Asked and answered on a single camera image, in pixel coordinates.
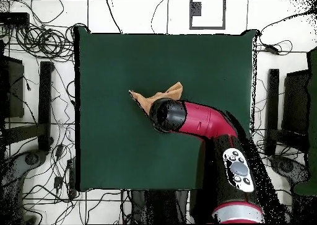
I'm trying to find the tan terry towel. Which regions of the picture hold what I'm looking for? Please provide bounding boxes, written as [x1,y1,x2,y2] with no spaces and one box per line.
[128,81,184,117]

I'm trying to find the black flat box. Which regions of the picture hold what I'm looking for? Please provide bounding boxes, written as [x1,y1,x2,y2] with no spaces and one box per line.
[0,12,30,25]

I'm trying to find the dark green table cloth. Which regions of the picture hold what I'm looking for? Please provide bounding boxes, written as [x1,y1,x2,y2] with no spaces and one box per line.
[74,26,258,193]

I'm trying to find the black power strip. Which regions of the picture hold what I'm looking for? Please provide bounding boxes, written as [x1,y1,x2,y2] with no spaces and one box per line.
[66,157,77,199]

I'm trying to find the black stand base bar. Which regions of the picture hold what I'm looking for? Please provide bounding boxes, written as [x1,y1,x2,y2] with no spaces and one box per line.
[264,68,309,157]
[4,61,54,153]

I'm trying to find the long black power adapter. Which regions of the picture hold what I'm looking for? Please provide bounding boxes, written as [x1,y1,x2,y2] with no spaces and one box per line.
[263,43,281,55]

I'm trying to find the grey leg with round knob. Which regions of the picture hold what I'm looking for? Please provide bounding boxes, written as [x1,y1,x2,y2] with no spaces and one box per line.
[0,149,48,193]
[269,155,310,186]

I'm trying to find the dark square box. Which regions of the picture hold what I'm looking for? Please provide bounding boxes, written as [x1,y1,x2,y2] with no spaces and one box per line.
[0,55,25,119]
[281,69,311,136]

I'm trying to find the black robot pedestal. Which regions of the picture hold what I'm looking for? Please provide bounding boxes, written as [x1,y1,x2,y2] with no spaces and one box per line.
[130,189,191,225]

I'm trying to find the coiled black cable bundle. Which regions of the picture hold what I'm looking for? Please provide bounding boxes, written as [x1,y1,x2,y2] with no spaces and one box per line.
[14,22,75,62]

